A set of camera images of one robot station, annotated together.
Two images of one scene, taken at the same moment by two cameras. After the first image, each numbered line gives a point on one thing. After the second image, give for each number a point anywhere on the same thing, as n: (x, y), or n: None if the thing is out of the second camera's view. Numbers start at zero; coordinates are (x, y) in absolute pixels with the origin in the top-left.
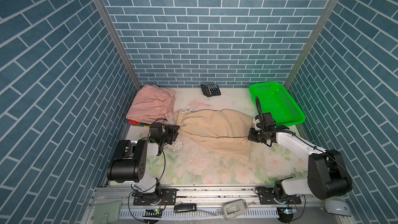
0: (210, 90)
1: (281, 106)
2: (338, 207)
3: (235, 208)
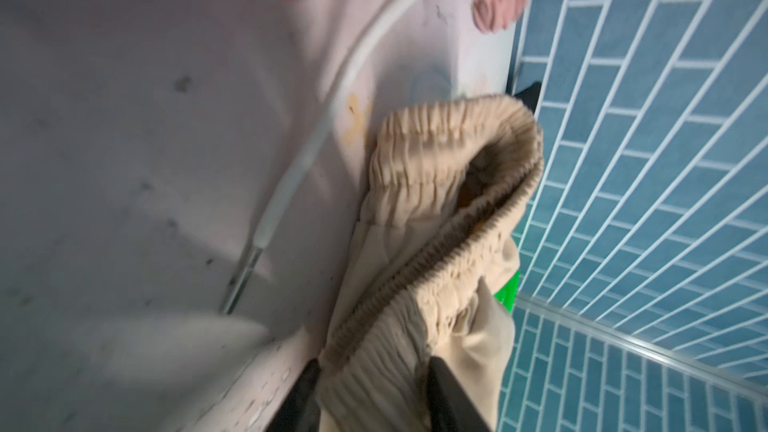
0: (530, 95)
1: (507, 293)
2: None
3: None
